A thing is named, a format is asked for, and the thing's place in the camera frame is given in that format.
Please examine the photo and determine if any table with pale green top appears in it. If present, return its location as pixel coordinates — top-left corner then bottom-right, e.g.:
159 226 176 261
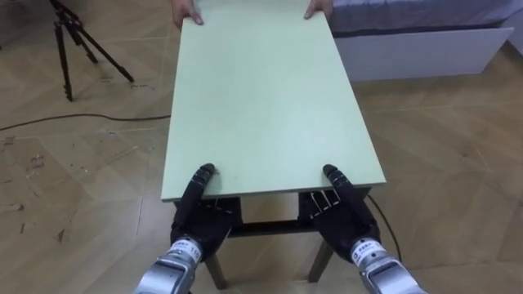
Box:
160 0 387 291

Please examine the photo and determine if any thin black floor cable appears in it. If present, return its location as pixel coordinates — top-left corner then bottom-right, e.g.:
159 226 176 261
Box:
0 113 172 132

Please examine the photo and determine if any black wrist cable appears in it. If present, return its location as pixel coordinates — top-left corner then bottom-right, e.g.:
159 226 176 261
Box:
366 194 404 263

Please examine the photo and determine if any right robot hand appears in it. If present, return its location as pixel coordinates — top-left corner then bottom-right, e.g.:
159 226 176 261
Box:
299 163 382 265

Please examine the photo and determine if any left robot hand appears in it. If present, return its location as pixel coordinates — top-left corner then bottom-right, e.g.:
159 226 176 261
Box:
169 163 243 263

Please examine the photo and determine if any grey bed with white frame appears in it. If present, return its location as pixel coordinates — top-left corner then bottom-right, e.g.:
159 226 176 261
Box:
328 0 523 82

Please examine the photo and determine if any black camera tripod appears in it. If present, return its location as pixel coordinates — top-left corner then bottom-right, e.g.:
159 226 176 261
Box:
47 0 136 103

